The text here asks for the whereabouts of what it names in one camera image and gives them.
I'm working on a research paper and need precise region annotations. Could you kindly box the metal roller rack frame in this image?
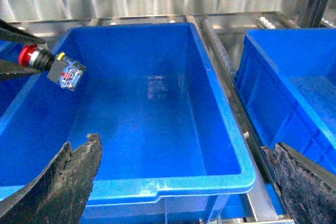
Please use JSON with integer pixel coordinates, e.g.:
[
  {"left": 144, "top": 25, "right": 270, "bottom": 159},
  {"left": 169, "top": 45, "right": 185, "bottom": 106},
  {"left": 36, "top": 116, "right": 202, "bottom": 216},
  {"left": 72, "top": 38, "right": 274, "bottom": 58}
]
[{"left": 0, "top": 10, "right": 336, "bottom": 224}]

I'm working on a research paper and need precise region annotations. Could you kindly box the blue target bin right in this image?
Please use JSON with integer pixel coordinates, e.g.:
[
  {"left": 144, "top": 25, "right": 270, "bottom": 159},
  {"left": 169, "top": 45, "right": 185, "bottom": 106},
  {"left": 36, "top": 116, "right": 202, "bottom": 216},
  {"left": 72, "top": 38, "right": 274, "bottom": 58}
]
[{"left": 234, "top": 28, "right": 335, "bottom": 173}]

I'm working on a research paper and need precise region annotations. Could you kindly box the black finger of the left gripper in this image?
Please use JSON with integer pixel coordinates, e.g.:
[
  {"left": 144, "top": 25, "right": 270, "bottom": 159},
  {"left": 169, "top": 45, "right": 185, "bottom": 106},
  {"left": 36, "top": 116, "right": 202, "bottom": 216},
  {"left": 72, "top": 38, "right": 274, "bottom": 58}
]
[
  {"left": 1, "top": 19, "right": 45, "bottom": 45},
  {"left": 1, "top": 59, "right": 42, "bottom": 81}
]

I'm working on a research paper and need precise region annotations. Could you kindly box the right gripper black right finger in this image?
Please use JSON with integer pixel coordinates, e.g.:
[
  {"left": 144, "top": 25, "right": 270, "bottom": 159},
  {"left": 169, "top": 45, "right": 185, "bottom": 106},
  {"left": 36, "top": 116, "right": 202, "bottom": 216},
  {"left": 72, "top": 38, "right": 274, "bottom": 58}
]
[{"left": 262, "top": 142, "right": 335, "bottom": 223}]

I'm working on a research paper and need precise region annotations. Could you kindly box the blue empty middle bin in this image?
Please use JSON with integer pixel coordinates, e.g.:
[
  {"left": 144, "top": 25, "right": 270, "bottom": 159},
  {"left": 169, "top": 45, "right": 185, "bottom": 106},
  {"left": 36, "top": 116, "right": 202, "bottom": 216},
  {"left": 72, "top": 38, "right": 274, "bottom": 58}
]
[{"left": 1, "top": 23, "right": 256, "bottom": 223}]

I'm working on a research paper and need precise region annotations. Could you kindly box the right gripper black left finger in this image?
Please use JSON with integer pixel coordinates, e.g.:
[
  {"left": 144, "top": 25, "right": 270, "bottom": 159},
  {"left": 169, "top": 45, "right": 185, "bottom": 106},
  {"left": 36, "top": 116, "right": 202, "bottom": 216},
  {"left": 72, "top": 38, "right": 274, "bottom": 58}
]
[{"left": 1, "top": 133, "right": 102, "bottom": 223}]

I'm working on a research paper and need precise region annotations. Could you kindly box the blue bin with buttons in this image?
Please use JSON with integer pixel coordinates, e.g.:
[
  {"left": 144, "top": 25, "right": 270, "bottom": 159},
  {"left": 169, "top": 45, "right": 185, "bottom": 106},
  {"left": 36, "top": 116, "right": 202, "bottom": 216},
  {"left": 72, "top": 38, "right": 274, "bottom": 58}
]
[{"left": 1, "top": 40, "right": 30, "bottom": 116}]

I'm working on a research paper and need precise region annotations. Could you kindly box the red button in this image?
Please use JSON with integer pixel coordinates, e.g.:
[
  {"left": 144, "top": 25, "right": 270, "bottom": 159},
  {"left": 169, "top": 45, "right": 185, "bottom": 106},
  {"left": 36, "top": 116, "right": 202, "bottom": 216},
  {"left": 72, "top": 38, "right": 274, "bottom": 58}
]
[{"left": 18, "top": 45, "right": 86, "bottom": 91}]

